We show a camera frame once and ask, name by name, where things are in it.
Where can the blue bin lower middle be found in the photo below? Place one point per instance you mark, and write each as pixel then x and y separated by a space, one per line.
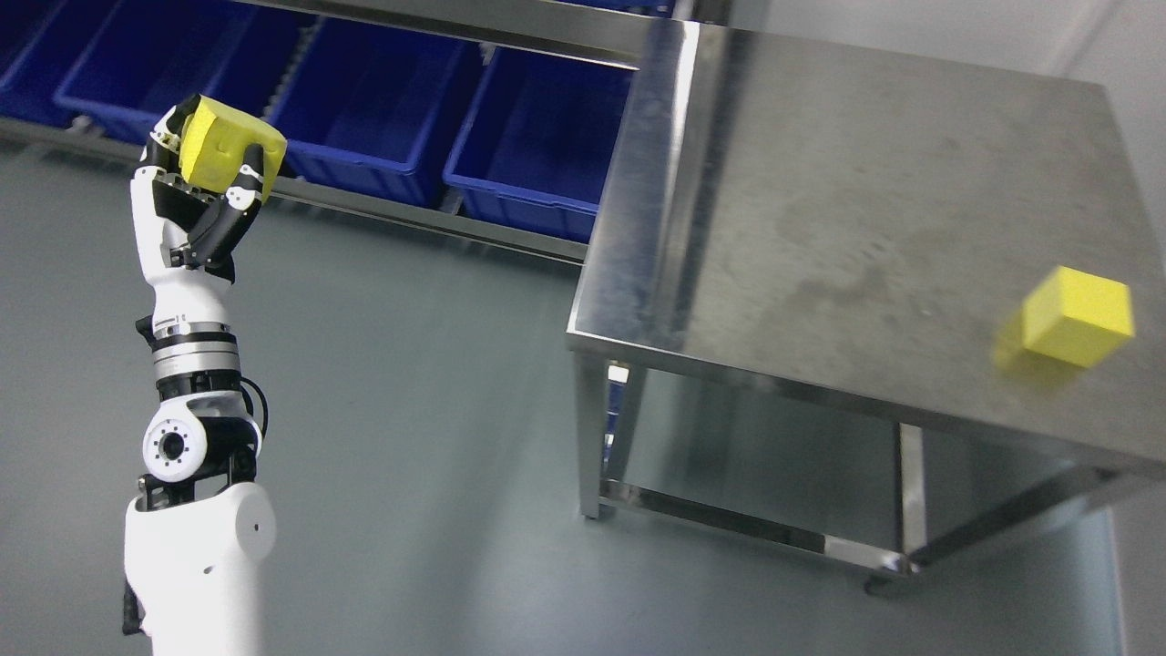
pixel 375 109

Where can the blue bin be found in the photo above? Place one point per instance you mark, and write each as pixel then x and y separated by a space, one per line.
pixel 40 42
pixel 375 109
pixel 147 56
pixel 533 151

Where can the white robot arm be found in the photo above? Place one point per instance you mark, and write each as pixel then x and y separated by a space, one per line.
pixel 200 527

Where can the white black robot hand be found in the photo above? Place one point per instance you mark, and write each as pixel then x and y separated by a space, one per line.
pixel 185 236

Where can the yellow foam block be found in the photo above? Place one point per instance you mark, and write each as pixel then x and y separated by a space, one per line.
pixel 1077 317
pixel 214 141

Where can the stainless steel table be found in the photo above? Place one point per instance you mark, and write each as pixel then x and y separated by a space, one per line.
pixel 859 229

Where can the blue bin lower left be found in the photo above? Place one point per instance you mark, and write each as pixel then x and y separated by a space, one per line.
pixel 147 56

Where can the blue bin lower right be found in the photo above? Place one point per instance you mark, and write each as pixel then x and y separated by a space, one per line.
pixel 533 151

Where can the blue bin far left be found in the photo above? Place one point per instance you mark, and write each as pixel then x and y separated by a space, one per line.
pixel 40 42

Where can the metal shelf rack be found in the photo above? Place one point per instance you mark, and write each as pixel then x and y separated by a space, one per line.
pixel 577 32

